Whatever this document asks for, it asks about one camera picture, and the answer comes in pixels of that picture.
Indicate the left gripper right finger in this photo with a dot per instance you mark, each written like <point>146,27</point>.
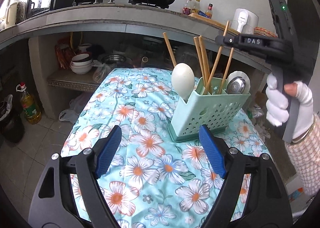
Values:
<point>267,203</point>

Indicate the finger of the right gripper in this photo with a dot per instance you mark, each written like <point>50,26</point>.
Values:
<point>228,41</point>

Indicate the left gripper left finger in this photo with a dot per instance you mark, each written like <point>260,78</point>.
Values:
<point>53,203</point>

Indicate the bamboo chopstick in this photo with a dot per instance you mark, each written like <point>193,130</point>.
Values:
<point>216,60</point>
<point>169,49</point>
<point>197,45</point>
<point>226,70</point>
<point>205,62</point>

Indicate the stainless steel spoon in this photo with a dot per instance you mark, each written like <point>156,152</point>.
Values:
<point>236,86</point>

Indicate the cream plastic ladle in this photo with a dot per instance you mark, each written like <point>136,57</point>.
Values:
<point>183,80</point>

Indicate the white rice paddle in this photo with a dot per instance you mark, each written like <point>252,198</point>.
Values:
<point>240,74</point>

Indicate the checked sleeve right forearm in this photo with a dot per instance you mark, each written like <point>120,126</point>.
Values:
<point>304,155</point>

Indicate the white gloved right hand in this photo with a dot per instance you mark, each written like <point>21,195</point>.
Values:
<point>277,104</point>

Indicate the white electric kettle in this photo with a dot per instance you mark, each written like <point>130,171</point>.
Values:
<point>244,21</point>

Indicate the copper pot with baskets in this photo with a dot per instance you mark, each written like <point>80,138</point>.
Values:
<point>264,32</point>

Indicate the orange sauce bottle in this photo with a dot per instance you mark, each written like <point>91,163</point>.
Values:
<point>209,12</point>

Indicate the wooden cutting board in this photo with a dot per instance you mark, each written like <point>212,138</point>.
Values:
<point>213,23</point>

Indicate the yellow cap sauce bottle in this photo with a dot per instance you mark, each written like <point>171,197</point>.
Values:
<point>196,7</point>

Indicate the dark sauce bottle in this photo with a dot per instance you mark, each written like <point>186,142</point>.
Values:
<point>187,7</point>

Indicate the green plastic utensil holder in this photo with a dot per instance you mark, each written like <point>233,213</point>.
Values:
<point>214,110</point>

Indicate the cooking oil bottle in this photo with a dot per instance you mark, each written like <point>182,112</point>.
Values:
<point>30,107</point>

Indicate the floral turquoise quilt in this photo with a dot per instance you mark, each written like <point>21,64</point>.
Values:
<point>152,181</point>

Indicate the stack of white bowls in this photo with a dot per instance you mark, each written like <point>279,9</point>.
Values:
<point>81,64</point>

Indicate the gas stove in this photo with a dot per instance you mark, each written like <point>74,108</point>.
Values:
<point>117,2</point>

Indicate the cream kettle by window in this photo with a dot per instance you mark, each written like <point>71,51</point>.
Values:
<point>10,16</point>

